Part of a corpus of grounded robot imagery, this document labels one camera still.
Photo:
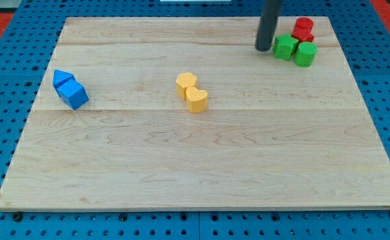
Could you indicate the dark grey cylindrical pointer rod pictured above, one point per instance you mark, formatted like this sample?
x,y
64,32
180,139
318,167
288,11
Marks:
x,y
267,24

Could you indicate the yellow hexagon block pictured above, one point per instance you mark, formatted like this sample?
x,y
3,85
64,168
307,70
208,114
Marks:
x,y
183,81

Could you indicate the blue cube block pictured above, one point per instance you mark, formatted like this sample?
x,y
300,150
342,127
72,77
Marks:
x,y
73,94

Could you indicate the yellow heart block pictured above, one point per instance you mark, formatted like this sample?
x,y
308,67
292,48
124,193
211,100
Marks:
x,y
196,99

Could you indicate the green star block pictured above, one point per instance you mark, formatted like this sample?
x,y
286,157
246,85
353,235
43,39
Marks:
x,y
284,46

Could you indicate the blue triangle block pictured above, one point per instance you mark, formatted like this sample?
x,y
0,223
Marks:
x,y
63,83

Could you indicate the red star block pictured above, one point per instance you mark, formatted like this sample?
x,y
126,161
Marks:
x,y
302,34

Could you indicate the green cylinder block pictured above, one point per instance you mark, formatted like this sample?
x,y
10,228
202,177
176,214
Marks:
x,y
305,54

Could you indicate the red cylinder block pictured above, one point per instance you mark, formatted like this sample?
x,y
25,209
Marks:
x,y
304,23

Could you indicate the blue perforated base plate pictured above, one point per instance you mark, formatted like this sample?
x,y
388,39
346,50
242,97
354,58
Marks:
x,y
26,48

